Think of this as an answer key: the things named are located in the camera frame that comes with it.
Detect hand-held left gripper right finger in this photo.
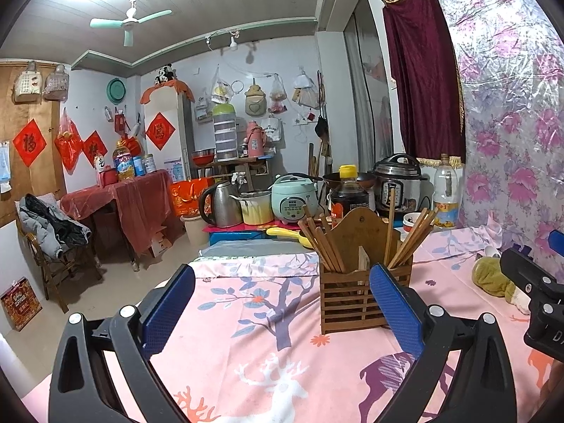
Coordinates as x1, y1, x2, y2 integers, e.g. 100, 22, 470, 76
369, 263, 516, 423

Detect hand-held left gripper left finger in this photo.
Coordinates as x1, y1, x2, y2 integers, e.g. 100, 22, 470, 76
48, 264, 196, 423

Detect wooden slatted chopstick holder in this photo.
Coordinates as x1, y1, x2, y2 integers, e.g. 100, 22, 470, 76
318, 207, 414, 335

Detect bundle of wooden chopsticks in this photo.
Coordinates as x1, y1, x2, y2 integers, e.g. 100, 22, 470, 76
299, 187, 439, 274

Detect cardboard box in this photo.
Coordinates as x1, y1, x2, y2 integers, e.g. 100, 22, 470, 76
150, 227, 173, 258

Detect pink deer print blanket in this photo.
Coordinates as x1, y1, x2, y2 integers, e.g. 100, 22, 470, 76
20, 227, 564, 423

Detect white bucket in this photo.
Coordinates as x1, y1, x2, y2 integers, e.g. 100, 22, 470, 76
180, 215, 211, 250

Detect red white bowl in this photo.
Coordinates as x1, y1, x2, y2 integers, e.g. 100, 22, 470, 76
402, 212, 426, 235

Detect clear cooking oil bottle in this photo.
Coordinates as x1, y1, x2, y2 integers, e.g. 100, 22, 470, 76
433, 154, 463, 230

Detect blue plastic box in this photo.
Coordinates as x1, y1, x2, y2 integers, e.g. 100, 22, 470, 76
209, 230, 269, 245

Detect pink board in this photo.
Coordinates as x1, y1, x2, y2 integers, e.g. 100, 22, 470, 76
202, 222, 276, 233

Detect table with red cloth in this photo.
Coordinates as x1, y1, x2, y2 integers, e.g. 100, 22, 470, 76
59, 168, 173, 269

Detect orange gift bag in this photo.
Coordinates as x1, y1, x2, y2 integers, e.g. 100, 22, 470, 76
170, 177, 214, 217

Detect stainless steel kettle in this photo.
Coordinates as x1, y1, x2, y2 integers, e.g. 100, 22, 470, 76
199, 180, 243, 228

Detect soy sauce bottle yellow cap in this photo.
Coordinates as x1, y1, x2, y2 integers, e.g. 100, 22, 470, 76
330, 164, 371, 230

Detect wooden chair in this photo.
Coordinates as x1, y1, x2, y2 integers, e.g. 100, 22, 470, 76
18, 194, 104, 313

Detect silver black pressure cooker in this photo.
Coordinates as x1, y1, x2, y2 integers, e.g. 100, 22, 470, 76
374, 153, 430, 225

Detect cream pot with lid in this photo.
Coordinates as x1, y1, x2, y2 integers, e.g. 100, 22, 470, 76
230, 190, 275, 226

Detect yellow frying pan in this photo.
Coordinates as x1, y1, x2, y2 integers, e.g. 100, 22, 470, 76
265, 226, 319, 248

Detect brown frying pan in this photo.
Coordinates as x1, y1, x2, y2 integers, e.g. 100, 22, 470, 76
321, 172, 377, 190

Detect grey black jacket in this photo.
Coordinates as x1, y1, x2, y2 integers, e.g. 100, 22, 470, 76
18, 193, 93, 258

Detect red gift box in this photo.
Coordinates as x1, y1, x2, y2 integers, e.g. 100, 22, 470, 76
0, 277, 42, 331

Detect small rice cooker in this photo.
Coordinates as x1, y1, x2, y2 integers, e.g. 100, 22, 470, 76
271, 174, 319, 225

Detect large yellow oil bottle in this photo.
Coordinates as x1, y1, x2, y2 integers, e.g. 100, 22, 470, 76
112, 141, 134, 180

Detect wooden shelf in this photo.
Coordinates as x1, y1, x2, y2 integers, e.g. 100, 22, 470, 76
194, 155, 276, 190

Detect white refrigerator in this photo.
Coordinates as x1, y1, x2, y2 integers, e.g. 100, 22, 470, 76
141, 80, 197, 181

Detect red diamond paper poster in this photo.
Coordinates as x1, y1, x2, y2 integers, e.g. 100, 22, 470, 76
12, 119, 47, 167
145, 112, 176, 151
83, 130, 109, 167

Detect tiered steel food carrier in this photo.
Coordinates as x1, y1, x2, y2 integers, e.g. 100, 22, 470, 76
212, 103, 239, 161

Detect pink thermos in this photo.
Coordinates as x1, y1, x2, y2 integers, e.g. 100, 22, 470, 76
244, 120, 266, 157

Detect white tote bag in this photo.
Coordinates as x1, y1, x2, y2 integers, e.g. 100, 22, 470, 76
261, 115, 283, 142

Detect maroon curtain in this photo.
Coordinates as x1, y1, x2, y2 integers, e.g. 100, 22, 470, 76
381, 0, 465, 166

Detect orange cloth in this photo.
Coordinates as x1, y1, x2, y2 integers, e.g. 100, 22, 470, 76
140, 79, 195, 105

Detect tan cloth bag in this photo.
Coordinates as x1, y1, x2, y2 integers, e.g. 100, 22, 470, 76
244, 78, 267, 116

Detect plastic bag with yellow items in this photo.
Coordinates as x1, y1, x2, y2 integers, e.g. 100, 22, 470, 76
210, 65, 233, 105

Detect green plastic basin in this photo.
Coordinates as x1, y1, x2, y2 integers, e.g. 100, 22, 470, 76
107, 77, 127, 105

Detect panda plush toys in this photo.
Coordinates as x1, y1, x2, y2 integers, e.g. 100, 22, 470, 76
154, 65, 178, 85

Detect plastic bag with red items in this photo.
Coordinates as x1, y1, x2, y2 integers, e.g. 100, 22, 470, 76
269, 74, 287, 114

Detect white plastic bag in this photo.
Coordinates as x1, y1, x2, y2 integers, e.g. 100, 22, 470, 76
293, 67, 315, 89

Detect clear hanging bag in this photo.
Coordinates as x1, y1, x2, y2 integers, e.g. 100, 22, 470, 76
43, 64, 70, 101

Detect patterned hanging bag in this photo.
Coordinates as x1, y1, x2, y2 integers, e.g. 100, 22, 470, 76
14, 61, 42, 103

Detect green ceiling fan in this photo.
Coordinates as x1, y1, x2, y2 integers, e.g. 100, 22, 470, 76
89, 0, 173, 48

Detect floral foil wall covering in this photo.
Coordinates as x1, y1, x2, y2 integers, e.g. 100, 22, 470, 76
421, 0, 564, 252

